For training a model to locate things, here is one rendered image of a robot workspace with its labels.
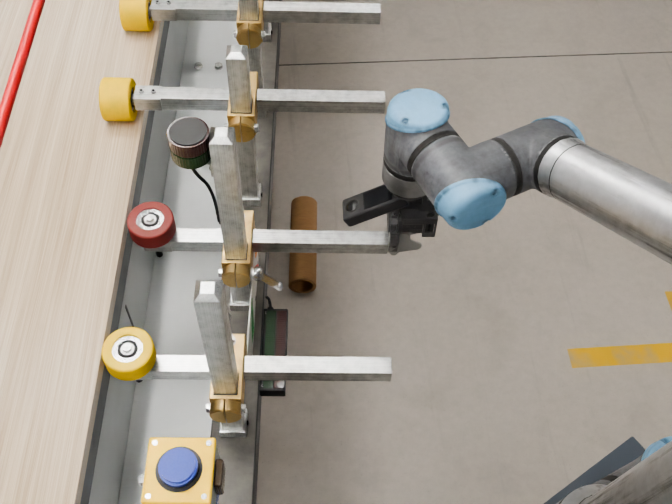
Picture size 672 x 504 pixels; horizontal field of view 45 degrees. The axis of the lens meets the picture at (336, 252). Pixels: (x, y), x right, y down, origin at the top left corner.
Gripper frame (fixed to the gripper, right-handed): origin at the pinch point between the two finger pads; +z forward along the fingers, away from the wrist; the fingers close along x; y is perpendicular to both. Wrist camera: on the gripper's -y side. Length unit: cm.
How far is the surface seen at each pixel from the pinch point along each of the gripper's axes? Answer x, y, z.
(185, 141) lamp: -6.3, -31.0, -35.5
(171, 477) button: -57, -26, -41
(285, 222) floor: 66, -25, 82
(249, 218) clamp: 2.9, -25.2, -5.1
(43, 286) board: -14, -57, -9
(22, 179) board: 8, -66, -9
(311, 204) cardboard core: 68, -17, 75
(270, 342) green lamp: -13.0, -21.7, 11.8
